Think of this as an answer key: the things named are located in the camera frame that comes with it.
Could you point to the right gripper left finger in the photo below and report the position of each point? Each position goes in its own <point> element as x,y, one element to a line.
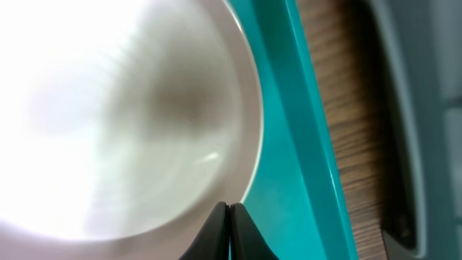
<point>213,240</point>

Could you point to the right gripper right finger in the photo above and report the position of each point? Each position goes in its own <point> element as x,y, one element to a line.
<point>246,241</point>

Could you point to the pink plate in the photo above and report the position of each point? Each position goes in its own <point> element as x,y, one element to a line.
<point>123,123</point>

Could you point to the grey dishwasher rack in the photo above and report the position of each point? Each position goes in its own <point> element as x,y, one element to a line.
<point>421,45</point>

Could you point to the teal serving tray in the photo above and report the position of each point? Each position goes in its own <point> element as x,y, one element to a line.
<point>296,199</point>

